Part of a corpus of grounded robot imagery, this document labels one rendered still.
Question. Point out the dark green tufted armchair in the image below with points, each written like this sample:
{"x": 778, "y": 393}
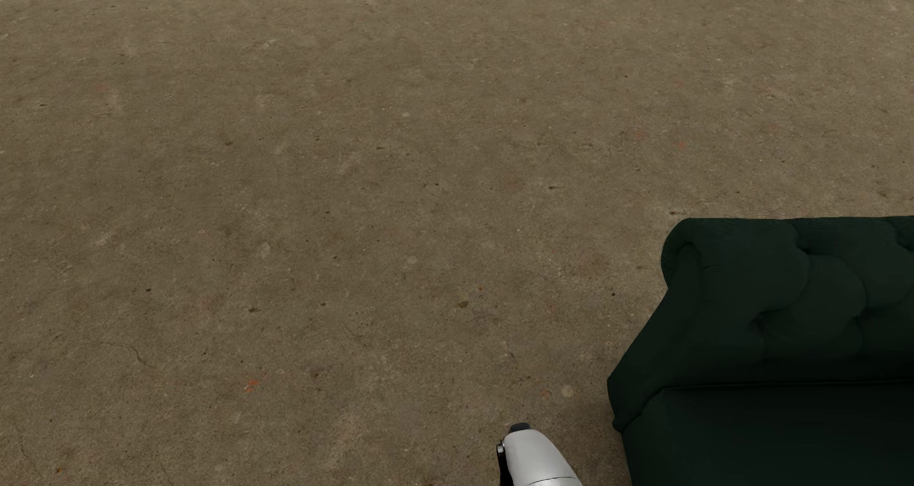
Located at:
{"x": 771, "y": 343}

